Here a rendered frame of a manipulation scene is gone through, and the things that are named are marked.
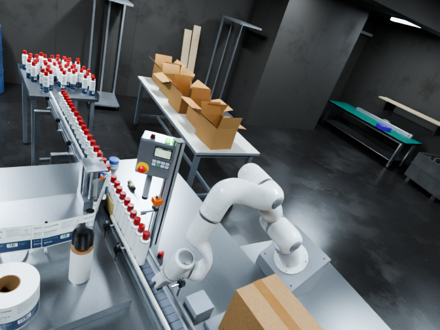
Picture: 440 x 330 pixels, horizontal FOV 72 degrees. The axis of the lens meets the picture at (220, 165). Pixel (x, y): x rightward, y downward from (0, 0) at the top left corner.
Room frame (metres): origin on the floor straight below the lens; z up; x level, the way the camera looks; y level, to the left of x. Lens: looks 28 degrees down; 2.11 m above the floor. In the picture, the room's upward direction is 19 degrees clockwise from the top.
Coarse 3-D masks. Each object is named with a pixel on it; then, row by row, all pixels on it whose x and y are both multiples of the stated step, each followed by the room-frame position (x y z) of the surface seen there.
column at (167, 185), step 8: (176, 144) 1.24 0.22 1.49; (184, 144) 1.26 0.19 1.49; (176, 152) 1.24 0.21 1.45; (176, 160) 1.26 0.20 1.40; (176, 168) 1.26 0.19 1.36; (176, 176) 1.27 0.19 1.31; (168, 184) 1.24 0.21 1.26; (160, 192) 1.26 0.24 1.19; (168, 192) 1.26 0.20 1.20; (168, 200) 1.26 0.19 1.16; (160, 208) 1.24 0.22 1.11; (160, 216) 1.24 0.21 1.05; (160, 224) 1.26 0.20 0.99; (152, 232) 1.26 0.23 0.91; (160, 232) 1.26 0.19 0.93; (152, 240) 1.24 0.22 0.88
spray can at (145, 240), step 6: (144, 234) 1.05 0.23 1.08; (144, 240) 1.05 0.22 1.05; (150, 240) 1.07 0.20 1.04; (138, 246) 1.05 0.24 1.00; (144, 246) 1.04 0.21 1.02; (138, 252) 1.05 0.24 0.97; (144, 252) 1.05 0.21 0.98; (138, 258) 1.04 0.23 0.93; (144, 258) 1.05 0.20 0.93; (138, 264) 1.04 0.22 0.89; (144, 264) 1.06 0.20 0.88
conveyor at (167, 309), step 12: (108, 216) 1.30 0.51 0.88; (120, 240) 1.16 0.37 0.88; (132, 264) 1.04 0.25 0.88; (144, 276) 1.00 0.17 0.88; (144, 288) 0.94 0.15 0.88; (156, 300) 0.90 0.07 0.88; (168, 300) 0.92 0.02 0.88; (156, 312) 0.84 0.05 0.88; (168, 312) 0.86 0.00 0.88; (168, 324) 0.81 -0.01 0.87; (180, 324) 0.83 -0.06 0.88
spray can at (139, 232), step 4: (140, 224) 1.11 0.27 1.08; (144, 224) 1.12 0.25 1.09; (140, 228) 1.09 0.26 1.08; (144, 228) 1.10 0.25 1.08; (136, 232) 1.09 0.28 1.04; (140, 232) 1.09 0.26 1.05; (136, 236) 1.08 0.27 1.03; (140, 236) 1.08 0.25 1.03; (136, 240) 1.08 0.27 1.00; (132, 244) 1.09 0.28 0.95; (136, 244) 1.08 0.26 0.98; (132, 248) 1.09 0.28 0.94; (136, 248) 1.08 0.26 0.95; (132, 252) 1.08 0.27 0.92; (136, 252) 1.08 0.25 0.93
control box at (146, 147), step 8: (144, 136) 1.24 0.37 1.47; (160, 136) 1.29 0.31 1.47; (168, 136) 1.32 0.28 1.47; (144, 144) 1.21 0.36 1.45; (152, 144) 1.22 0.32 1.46; (160, 144) 1.23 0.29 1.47; (168, 144) 1.24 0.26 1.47; (144, 152) 1.21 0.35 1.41; (152, 152) 1.22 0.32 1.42; (144, 160) 1.22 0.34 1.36; (168, 160) 1.23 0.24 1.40; (136, 168) 1.21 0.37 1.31; (152, 168) 1.22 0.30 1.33; (160, 168) 1.23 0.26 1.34; (160, 176) 1.23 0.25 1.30; (168, 176) 1.24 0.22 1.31
